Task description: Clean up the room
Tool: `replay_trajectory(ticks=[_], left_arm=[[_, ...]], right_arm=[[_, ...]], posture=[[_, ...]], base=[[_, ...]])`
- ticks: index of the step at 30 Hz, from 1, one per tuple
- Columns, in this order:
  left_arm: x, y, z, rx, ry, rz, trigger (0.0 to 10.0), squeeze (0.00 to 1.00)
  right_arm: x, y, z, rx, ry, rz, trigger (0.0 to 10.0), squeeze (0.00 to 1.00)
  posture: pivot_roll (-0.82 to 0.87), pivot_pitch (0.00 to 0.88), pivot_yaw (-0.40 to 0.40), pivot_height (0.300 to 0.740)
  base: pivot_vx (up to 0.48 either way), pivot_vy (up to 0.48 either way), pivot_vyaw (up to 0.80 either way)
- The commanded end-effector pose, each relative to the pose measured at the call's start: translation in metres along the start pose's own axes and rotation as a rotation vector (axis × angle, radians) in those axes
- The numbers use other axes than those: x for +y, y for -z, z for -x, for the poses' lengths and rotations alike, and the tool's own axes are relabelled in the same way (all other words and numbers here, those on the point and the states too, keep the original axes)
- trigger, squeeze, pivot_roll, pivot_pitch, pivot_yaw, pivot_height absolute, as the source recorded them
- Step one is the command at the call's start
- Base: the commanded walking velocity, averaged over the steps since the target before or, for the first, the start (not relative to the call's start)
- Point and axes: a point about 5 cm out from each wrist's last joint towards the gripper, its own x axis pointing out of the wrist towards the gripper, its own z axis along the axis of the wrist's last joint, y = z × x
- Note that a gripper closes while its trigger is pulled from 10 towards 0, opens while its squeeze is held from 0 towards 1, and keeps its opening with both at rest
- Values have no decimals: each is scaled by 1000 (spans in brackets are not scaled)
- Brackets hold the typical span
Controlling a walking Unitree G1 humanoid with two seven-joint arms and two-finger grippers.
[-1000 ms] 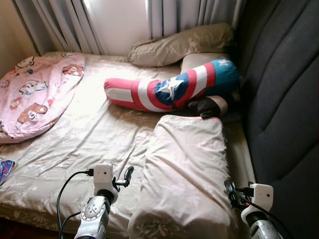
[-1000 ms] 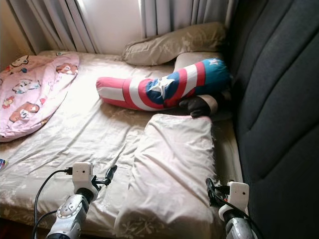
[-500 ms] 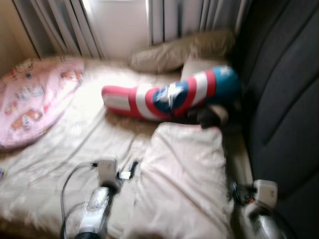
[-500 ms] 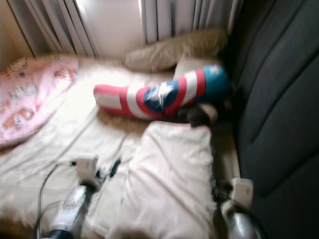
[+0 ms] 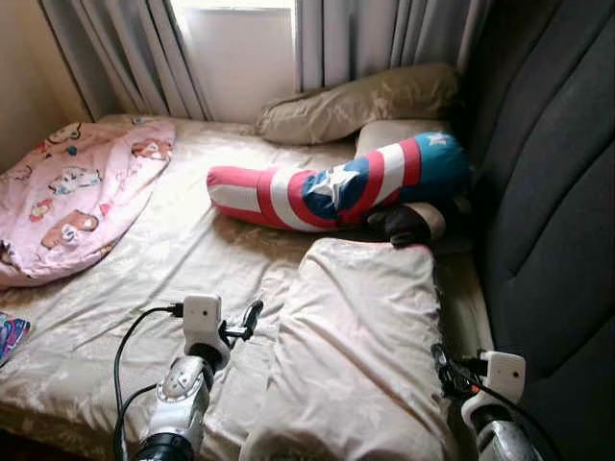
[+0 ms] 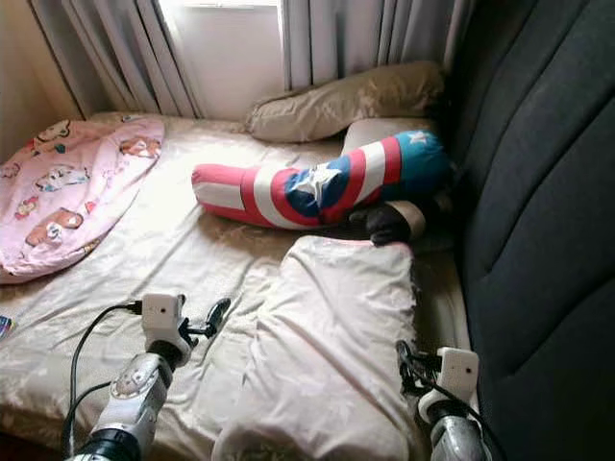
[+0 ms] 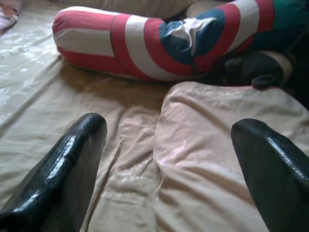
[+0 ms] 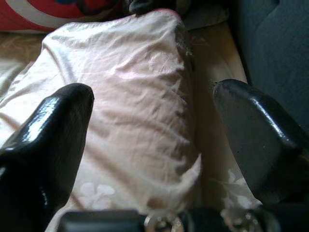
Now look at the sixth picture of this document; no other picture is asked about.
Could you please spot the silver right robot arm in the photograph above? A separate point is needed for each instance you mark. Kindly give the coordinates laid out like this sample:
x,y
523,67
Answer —
x,y
456,442

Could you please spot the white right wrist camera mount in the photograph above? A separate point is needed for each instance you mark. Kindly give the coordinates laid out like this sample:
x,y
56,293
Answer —
x,y
459,373

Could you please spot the dark grey upholstered cushion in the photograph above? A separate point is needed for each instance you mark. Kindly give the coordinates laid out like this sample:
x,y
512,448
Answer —
x,y
538,192

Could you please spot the bright window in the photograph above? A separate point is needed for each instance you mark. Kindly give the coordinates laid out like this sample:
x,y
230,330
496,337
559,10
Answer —
x,y
231,67

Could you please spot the beige pillow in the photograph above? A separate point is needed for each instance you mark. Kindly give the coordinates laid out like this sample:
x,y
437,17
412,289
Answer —
x,y
370,133
346,101

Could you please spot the colourful comic book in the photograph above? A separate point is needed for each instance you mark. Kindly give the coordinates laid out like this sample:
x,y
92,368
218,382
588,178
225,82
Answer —
x,y
7,327

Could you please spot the black plush with beige band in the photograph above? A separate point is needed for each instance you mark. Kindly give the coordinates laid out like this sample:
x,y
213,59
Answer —
x,y
384,223

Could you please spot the pale pink pillow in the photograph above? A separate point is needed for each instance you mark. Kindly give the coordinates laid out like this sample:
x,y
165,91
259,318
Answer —
x,y
332,355

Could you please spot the red white blue bolster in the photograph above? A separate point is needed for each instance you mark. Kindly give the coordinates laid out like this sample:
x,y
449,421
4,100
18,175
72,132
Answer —
x,y
322,184

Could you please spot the pink cartoon print quilt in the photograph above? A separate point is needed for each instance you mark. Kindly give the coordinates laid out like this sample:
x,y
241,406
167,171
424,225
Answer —
x,y
67,197

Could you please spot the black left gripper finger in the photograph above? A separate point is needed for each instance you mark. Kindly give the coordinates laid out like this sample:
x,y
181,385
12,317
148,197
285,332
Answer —
x,y
219,312

